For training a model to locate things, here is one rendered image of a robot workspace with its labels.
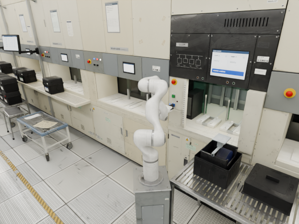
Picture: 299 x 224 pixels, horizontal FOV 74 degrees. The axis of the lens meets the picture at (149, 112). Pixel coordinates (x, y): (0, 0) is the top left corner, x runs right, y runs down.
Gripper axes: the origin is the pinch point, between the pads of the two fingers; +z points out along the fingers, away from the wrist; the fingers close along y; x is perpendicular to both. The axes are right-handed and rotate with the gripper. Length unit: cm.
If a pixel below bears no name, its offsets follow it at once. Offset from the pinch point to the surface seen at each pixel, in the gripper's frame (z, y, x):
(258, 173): -22, 93, -24
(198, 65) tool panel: 2, 25, 44
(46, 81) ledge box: -24, -239, -6
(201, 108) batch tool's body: 51, 10, -16
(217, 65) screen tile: 2, 42, 46
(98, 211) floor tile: -79, -39, -110
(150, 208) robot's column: -77, 35, -52
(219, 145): -29, 64, -7
